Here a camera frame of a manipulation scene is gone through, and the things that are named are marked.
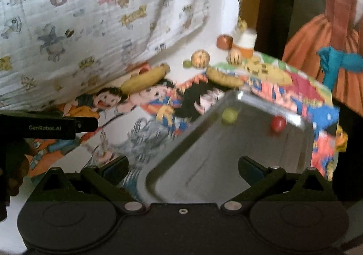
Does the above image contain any colourful cartoon tablecloth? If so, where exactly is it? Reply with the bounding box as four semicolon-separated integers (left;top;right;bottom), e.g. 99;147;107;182
27;53;349;204

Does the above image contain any white and orange jar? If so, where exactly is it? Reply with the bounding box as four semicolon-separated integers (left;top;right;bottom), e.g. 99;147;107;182
235;28;257;59

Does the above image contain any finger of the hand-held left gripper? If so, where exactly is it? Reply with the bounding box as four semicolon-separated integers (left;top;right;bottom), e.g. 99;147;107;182
74;117;99;134

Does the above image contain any large yellow banana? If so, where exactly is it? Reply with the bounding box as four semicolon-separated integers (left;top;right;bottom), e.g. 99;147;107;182
120;63;171;94

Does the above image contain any white printed blanket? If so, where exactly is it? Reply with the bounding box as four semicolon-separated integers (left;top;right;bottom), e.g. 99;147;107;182
0;0;220;112

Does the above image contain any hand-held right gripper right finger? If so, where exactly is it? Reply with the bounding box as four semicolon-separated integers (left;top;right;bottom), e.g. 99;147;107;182
221;156;335;213

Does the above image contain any small spotted banana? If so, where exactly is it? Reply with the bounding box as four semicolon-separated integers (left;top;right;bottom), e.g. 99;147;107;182
205;66;245;88

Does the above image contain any metal tray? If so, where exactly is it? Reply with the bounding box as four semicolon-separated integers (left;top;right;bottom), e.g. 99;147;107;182
145;90;315;204

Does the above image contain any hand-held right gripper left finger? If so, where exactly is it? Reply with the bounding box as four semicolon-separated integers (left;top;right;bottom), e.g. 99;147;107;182
30;156;145;214

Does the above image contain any wall poster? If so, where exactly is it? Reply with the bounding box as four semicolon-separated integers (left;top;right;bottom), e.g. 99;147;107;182
282;0;363;117

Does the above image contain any person's left hand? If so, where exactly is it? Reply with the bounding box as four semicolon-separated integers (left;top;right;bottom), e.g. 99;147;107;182
7;140;31;196

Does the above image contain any yellow flower twig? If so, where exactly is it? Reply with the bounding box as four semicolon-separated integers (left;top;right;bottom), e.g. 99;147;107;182
233;0;248;33

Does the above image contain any red cherry tomato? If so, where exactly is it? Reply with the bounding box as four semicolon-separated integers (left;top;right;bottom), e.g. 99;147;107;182
270;116;286;133

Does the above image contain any red apple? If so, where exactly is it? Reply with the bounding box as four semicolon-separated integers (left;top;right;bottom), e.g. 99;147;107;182
216;34;233;50

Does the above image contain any striped pepino melon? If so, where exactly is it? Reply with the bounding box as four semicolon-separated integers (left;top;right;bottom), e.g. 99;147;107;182
226;48;243;65
191;50;211;69

